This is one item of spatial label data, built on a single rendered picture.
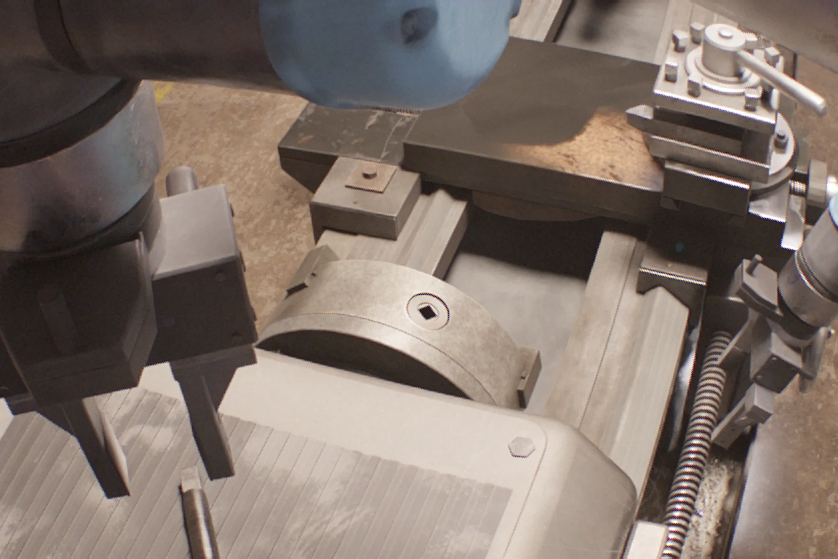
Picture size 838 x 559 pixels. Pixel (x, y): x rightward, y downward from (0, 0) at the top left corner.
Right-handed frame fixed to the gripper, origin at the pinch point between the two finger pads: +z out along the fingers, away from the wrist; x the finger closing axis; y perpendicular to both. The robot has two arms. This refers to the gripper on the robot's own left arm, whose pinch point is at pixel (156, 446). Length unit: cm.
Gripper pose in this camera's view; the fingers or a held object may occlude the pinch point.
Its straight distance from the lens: 54.6
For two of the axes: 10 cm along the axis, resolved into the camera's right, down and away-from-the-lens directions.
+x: -9.7, 2.2, -1.3
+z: 0.7, 7.1, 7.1
